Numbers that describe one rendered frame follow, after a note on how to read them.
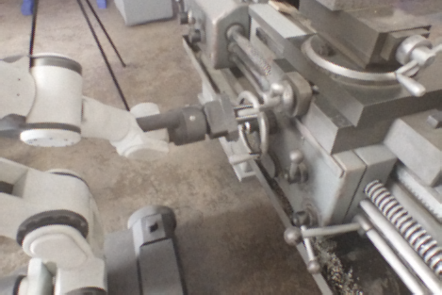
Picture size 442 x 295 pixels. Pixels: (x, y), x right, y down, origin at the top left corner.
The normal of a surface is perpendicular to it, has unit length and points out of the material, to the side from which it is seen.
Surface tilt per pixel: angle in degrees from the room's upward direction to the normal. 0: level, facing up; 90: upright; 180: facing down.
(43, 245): 90
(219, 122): 33
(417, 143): 90
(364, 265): 0
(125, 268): 0
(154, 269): 0
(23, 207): 90
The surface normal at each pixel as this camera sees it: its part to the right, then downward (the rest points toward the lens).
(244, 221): 0.01, -0.76
